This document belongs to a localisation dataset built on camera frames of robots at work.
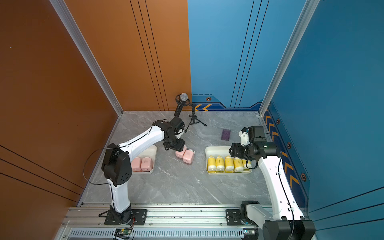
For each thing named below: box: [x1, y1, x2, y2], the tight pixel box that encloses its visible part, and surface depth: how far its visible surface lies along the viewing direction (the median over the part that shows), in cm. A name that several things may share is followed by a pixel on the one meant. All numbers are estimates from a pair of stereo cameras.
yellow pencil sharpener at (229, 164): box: [225, 155, 234, 173], surface depth 86 cm
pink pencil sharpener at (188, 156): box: [182, 149, 196, 164], surface depth 90 cm
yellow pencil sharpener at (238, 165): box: [233, 157, 244, 173], surface depth 85 cm
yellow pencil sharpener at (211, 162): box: [207, 155, 217, 174], surface depth 86 cm
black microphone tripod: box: [184, 103, 207, 133], surface depth 108 cm
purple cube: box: [221, 129, 231, 141], surface depth 104 cm
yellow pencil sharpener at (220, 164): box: [216, 155, 225, 173], surface depth 86 cm
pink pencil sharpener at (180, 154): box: [175, 145, 187, 159], surface depth 91 cm
